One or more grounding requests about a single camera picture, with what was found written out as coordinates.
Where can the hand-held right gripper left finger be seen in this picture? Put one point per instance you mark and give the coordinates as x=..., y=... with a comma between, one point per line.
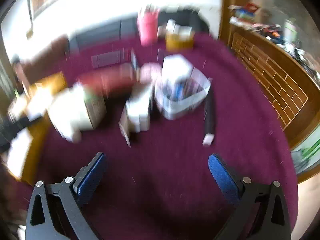
x=92, y=172

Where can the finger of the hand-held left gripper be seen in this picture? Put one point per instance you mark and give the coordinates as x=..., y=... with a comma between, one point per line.
x=27, y=121

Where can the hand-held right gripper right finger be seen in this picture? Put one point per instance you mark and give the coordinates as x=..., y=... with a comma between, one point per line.
x=222, y=175

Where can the gold tray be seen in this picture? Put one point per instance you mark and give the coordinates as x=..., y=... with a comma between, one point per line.
x=37, y=142

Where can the green white medicine box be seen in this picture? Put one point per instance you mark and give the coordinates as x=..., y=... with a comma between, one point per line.
x=75, y=115

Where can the white orange medicine box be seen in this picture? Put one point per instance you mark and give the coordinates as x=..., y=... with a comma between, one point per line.
x=138, y=110

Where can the red plastic packet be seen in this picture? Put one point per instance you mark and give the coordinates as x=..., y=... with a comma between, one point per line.
x=107, y=80

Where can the small pink block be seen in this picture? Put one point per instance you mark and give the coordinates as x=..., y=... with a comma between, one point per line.
x=208, y=140

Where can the maroon tablecloth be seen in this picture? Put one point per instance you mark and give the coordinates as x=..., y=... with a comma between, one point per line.
x=162, y=167

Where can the black marker pen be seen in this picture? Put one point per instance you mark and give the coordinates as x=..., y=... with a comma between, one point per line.
x=209, y=115

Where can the brown armchair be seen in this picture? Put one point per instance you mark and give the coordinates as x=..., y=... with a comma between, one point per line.
x=42, y=52

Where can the bamboo print panel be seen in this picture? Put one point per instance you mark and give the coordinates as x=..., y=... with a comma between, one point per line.
x=306, y=155

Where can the pink cartoon fairy pouch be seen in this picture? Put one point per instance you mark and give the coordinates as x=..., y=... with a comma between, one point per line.
x=180, y=97

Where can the grey flat box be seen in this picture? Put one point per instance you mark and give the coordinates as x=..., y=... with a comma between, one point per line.
x=106, y=58

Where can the black leather sofa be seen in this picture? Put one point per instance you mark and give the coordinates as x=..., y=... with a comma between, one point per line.
x=100, y=33

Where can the yellow tape roll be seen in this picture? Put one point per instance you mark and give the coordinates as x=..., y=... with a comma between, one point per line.
x=178, y=41

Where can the pink knitted sleeve bottle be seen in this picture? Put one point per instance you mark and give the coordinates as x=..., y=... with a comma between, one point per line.
x=148, y=27

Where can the cardboard box with clutter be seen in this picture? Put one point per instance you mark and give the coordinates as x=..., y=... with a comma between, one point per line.
x=246, y=11

